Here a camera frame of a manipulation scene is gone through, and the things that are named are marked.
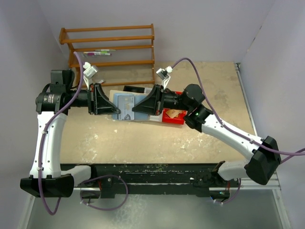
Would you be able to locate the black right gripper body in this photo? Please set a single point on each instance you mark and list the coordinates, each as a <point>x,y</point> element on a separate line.
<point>158,100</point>

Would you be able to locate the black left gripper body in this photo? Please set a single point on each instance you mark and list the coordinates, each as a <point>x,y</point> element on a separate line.
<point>92,98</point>

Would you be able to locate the silver VIP card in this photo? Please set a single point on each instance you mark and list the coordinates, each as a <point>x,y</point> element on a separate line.
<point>125,104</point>

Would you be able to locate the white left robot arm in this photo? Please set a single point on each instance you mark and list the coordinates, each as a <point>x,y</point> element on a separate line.
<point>52,105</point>

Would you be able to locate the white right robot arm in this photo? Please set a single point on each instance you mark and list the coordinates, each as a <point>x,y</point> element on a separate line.
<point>260,160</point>

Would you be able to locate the gold VIP cards stack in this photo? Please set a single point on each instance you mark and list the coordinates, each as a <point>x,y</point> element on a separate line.
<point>172,113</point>

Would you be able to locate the white plastic bin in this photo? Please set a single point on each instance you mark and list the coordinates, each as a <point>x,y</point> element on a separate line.
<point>155,117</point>

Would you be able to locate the red plastic bin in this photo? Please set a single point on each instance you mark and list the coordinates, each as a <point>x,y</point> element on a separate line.
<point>175,121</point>

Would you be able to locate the black plastic bin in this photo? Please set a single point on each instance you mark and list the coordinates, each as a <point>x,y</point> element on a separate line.
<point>134,89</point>

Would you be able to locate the pink marker pen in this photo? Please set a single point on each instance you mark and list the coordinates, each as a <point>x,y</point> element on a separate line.
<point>97,53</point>

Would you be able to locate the wooden shelf rack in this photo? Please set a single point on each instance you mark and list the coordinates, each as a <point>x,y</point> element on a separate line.
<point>72,62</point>

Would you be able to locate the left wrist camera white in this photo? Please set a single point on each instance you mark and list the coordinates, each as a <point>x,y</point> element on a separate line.
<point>89,70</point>

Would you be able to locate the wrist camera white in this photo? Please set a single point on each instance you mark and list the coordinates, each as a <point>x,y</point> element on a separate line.
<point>164,75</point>
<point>89,70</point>

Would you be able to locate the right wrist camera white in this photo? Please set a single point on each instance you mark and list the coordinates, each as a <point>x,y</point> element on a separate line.
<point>164,75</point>

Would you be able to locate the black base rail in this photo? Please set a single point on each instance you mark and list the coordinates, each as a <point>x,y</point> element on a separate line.
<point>201,180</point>

